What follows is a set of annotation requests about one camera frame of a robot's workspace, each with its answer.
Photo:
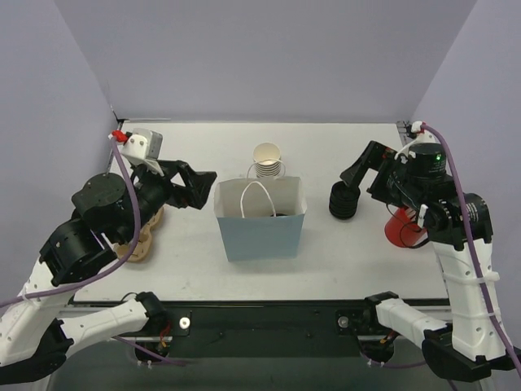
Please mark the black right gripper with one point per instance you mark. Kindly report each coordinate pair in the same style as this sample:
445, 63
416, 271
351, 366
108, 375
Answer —
383, 173

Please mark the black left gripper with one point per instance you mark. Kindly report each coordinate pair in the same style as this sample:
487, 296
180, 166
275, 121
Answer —
172, 184

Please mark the light blue paper bag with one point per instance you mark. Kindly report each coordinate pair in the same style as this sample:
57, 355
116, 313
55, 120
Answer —
243, 209

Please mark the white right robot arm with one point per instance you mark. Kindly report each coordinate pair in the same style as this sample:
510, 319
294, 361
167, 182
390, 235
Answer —
474, 343

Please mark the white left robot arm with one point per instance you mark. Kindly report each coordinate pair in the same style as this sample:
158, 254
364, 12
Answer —
35, 340

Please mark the stack of black lids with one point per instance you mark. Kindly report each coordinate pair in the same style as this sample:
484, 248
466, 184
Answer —
343, 201

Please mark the stack of brown paper cups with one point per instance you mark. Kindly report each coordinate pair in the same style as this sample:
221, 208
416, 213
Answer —
267, 158

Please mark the red plastic cup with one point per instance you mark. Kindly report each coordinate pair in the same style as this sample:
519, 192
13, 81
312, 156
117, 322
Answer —
402, 231

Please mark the brown cardboard cup carrier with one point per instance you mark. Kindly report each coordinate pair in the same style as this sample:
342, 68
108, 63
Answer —
145, 240

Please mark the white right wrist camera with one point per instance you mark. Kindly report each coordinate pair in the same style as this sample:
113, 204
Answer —
418, 135

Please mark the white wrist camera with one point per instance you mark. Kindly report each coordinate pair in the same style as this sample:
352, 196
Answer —
418, 135
141, 147

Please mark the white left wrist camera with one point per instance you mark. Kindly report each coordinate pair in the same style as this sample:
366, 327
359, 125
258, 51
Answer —
141, 147

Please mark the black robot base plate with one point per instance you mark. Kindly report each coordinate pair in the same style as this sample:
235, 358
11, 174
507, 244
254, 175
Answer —
277, 329

